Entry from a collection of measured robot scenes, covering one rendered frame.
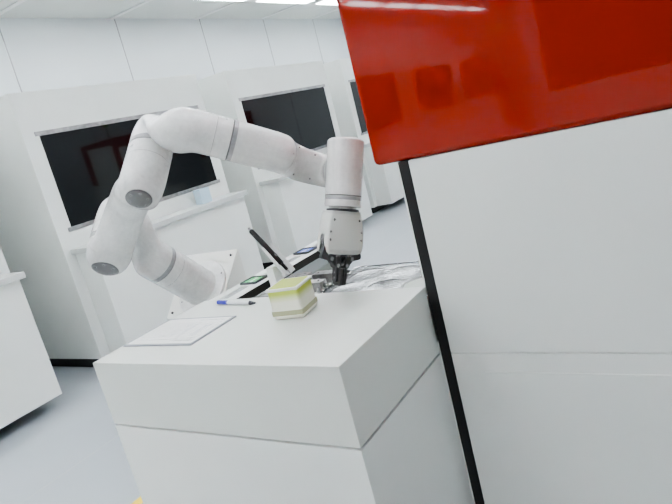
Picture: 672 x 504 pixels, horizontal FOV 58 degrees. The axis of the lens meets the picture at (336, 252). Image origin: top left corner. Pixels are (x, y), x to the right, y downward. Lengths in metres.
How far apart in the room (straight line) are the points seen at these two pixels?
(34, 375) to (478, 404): 3.33
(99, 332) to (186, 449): 3.50
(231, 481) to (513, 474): 0.57
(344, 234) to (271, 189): 4.74
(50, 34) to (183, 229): 2.17
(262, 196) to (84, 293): 2.21
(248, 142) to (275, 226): 4.89
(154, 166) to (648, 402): 1.09
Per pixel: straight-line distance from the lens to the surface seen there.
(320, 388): 1.00
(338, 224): 1.36
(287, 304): 1.23
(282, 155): 1.33
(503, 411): 1.30
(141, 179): 1.39
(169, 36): 7.05
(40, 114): 4.74
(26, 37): 6.00
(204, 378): 1.16
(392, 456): 1.11
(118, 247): 1.69
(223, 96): 6.15
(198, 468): 1.31
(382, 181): 7.94
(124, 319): 4.61
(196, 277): 1.91
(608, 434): 1.27
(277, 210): 6.11
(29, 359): 4.23
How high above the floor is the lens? 1.33
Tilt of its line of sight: 12 degrees down
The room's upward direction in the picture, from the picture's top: 14 degrees counter-clockwise
